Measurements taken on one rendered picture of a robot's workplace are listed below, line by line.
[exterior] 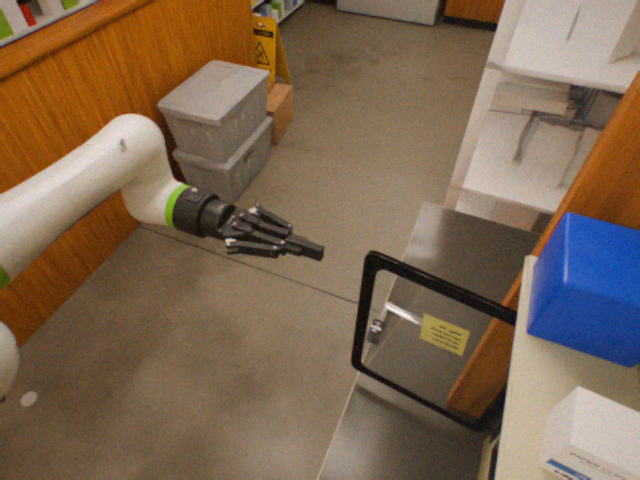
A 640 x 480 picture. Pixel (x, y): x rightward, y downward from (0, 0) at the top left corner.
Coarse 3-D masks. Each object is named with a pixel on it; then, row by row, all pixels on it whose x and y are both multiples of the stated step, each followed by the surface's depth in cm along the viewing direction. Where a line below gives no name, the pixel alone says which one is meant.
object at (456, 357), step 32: (384, 256) 66; (384, 288) 71; (416, 288) 67; (384, 320) 78; (416, 320) 72; (448, 320) 68; (480, 320) 64; (384, 352) 85; (416, 352) 79; (448, 352) 74; (480, 352) 69; (416, 384) 87; (448, 384) 81; (480, 384) 75
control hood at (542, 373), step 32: (512, 352) 43; (544, 352) 42; (576, 352) 42; (512, 384) 40; (544, 384) 40; (576, 384) 40; (608, 384) 40; (512, 416) 38; (544, 416) 38; (512, 448) 36
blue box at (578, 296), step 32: (576, 224) 42; (608, 224) 42; (544, 256) 46; (576, 256) 39; (608, 256) 39; (544, 288) 42; (576, 288) 37; (608, 288) 37; (544, 320) 41; (576, 320) 39; (608, 320) 38; (608, 352) 41
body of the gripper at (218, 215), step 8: (216, 200) 82; (208, 208) 81; (216, 208) 81; (224, 208) 81; (232, 208) 84; (240, 208) 85; (208, 216) 80; (216, 216) 80; (224, 216) 81; (232, 216) 83; (208, 224) 80; (216, 224) 80; (224, 224) 81; (248, 224) 82; (208, 232) 82; (216, 232) 81; (224, 232) 80; (232, 232) 80; (240, 232) 80; (224, 240) 81
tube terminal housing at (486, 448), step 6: (486, 438) 89; (486, 444) 87; (492, 444) 83; (486, 450) 86; (486, 456) 85; (480, 462) 87; (486, 462) 83; (480, 468) 86; (486, 468) 82; (480, 474) 85; (486, 474) 81
